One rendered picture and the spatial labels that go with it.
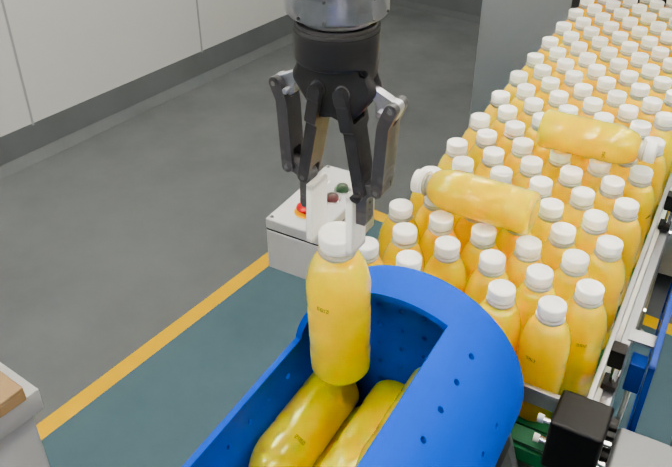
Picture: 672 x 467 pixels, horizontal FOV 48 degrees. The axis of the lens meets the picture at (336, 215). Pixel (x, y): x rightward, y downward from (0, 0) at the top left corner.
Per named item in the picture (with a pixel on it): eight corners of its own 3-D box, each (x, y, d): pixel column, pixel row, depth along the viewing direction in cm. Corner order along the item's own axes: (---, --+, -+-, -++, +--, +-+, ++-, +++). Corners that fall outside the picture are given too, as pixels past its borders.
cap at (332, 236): (330, 229, 79) (329, 216, 78) (362, 240, 78) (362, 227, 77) (311, 251, 77) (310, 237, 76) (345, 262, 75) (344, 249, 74)
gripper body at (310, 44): (270, 20, 62) (275, 120, 68) (359, 39, 59) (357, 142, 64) (316, -5, 68) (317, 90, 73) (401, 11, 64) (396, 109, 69)
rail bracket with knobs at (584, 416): (524, 466, 105) (535, 416, 99) (539, 430, 110) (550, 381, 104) (596, 496, 101) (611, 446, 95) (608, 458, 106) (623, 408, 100)
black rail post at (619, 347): (599, 388, 117) (610, 350, 112) (604, 375, 119) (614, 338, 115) (614, 393, 116) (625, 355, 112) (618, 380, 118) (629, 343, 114)
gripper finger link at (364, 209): (362, 172, 71) (390, 179, 70) (362, 216, 74) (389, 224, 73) (355, 179, 70) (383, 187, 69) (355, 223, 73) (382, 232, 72)
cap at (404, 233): (397, 247, 117) (398, 238, 116) (388, 233, 120) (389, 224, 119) (420, 242, 118) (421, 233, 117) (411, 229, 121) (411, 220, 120)
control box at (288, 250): (268, 267, 126) (264, 216, 121) (327, 210, 141) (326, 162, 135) (319, 285, 122) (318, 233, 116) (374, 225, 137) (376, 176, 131)
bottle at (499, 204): (522, 234, 112) (410, 200, 120) (531, 237, 119) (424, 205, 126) (537, 189, 112) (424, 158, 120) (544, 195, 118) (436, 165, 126)
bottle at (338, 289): (329, 334, 92) (324, 215, 81) (380, 354, 90) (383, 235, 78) (299, 373, 88) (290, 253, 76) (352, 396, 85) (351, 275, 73)
